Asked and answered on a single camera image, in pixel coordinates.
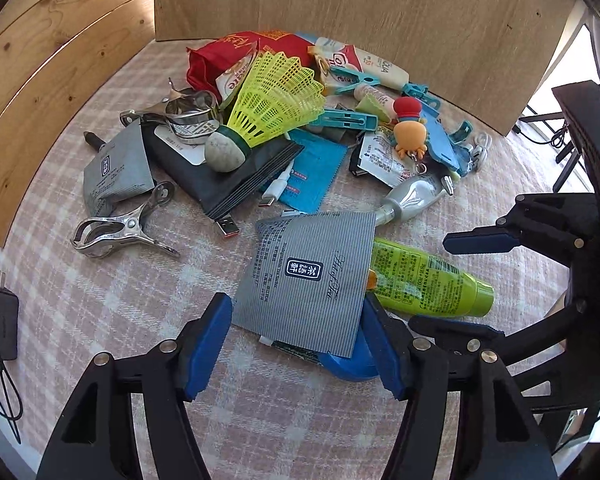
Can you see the wooden plank panel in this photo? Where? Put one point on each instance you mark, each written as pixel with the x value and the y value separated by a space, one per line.
pixel 55 60

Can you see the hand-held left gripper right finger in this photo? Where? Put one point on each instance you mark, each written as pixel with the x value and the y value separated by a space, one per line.
pixel 382 345

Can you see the black pouch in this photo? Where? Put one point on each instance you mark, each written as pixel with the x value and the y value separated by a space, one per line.
pixel 215 185

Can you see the small cream tube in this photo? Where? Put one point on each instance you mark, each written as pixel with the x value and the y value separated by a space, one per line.
pixel 372 94

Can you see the teal clothespin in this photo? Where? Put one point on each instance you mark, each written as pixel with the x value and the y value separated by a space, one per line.
pixel 345 120
pixel 352 82

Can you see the small green packet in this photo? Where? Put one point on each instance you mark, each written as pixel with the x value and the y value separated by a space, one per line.
pixel 375 109

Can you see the red black usb plug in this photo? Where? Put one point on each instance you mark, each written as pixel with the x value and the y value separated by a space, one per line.
pixel 227 226

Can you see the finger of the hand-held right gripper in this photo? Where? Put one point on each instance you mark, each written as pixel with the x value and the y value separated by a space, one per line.
pixel 480 241
pixel 460 327

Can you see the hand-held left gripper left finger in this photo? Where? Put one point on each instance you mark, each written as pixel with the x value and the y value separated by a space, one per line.
pixel 210 340

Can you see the red snack bag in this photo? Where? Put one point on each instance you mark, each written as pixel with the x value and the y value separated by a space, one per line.
pixel 207 65

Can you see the green bottle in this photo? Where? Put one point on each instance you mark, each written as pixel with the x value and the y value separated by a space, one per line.
pixel 430 280

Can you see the silver tube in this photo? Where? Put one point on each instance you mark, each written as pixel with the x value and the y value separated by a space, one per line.
pixel 415 197

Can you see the yellow green shuttlecock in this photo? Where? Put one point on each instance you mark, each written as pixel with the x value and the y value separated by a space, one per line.
pixel 275 95

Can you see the white printed sachet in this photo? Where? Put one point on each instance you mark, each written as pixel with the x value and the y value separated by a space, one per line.
pixel 385 162

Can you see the blue round lid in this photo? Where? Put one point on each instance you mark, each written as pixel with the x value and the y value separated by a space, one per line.
pixel 350 365

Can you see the small grey tea packet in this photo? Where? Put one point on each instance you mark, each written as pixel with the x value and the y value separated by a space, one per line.
pixel 115 170

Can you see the blue sachet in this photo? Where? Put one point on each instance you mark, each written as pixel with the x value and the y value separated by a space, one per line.
pixel 315 175

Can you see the smooth wooden board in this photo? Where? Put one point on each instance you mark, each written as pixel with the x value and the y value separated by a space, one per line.
pixel 380 10

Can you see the blue plastic clip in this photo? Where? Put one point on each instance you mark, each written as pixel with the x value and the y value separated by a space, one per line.
pixel 445 145

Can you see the teal plastic clip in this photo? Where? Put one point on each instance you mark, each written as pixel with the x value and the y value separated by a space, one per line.
pixel 415 92

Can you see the black metal bit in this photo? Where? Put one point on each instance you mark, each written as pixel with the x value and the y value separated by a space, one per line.
pixel 92 140

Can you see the silver metal clamp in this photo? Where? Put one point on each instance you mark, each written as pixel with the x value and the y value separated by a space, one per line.
pixel 147 110
pixel 120 227

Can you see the black tripod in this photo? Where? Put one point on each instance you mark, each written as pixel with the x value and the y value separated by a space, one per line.
pixel 540 117

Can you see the large grey striped tea packet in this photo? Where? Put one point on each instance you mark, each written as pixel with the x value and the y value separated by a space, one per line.
pixel 305 285

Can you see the pink checked tablecloth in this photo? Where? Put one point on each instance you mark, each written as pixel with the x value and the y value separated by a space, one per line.
pixel 130 320

